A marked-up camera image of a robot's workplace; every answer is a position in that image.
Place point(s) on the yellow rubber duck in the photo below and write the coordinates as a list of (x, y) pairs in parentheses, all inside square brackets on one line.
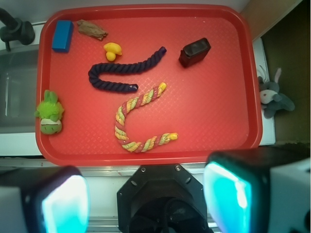
[(112, 50)]

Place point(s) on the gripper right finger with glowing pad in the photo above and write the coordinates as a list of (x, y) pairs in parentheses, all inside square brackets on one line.
[(262, 190)]

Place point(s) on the brown bark piece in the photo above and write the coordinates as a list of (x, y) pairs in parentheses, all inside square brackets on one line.
[(92, 30)]

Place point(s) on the green plush toy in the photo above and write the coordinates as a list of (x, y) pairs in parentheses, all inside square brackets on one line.
[(50, 112)]

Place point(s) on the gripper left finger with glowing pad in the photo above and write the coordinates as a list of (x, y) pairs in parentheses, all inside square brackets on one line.
[(44, 200)]

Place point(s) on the black faucet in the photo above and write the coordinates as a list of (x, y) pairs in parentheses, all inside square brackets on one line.
[(15, 29)]

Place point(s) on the blue rectangular block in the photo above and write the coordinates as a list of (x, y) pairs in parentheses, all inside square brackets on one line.
[(62, 36)]

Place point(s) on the red plastic tray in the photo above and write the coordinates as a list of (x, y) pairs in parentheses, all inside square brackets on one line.
[(211, 105)]

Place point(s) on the grey plush bunny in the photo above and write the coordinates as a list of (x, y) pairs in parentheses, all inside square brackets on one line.
[(270, 97)]

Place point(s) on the black rectangular box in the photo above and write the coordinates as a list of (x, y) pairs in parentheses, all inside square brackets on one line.
[(194, 52)]

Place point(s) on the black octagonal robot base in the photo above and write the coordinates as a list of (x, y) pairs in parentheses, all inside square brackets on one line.
[(162, 199)]

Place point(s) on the metal sink basin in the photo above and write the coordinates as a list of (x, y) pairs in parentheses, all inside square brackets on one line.
[(18, 76)]

